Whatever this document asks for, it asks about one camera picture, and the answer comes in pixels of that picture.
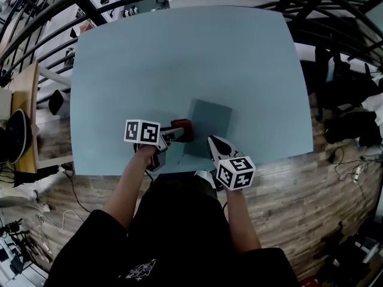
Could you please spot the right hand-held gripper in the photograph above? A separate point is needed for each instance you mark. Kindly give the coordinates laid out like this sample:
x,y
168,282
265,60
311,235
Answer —
x,y
236,173

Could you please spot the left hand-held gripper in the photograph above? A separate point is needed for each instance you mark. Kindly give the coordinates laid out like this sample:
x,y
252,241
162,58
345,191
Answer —
x,y
142,131

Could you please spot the red-brown sponge block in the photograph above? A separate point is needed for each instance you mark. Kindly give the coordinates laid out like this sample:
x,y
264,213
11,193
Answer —
x,y
187,128

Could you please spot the grey-blue pad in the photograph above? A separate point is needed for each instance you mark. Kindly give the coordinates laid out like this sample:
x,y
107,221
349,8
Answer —
x,y
209,121

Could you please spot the person's right forearm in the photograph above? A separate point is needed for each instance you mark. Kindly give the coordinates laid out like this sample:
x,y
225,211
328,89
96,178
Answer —
x,y
242,220

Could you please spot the person's left forearm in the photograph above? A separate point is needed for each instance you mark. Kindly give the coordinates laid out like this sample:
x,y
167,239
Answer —
x,y
125,196

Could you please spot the person's left hand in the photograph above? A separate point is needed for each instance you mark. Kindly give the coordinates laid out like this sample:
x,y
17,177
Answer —
x,y
146,154

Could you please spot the person's white shoe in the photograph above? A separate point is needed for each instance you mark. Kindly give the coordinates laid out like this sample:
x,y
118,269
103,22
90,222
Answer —
x,y
206,176

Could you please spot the person's dark olive trousers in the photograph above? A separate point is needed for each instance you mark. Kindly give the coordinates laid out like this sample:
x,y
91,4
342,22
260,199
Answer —
x,y
179,184

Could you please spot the person's black t-shirt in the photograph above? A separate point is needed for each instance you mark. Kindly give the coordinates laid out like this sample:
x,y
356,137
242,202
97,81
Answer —
x,y
179,244

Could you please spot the black power adapter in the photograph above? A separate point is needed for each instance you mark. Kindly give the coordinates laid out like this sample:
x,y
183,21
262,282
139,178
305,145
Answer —
x,y
331,157

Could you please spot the grey waste bin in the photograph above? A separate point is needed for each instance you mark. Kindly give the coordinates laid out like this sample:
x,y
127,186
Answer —
x,y
57,102

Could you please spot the black desk chair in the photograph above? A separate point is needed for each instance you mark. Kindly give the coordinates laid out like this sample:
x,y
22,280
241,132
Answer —
x,y
338,88

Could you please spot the white power strip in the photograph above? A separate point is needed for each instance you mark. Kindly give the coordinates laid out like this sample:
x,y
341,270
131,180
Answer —
x,y
356,173

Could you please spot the light wooden desk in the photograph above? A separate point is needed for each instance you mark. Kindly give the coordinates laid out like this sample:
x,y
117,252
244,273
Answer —
x,y
25,100

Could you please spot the black floor equipment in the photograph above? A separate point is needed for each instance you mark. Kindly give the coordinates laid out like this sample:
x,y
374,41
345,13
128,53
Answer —
x,y
344,250

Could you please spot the white block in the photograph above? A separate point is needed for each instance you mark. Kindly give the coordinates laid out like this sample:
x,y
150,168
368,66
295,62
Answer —
x,y
5,105

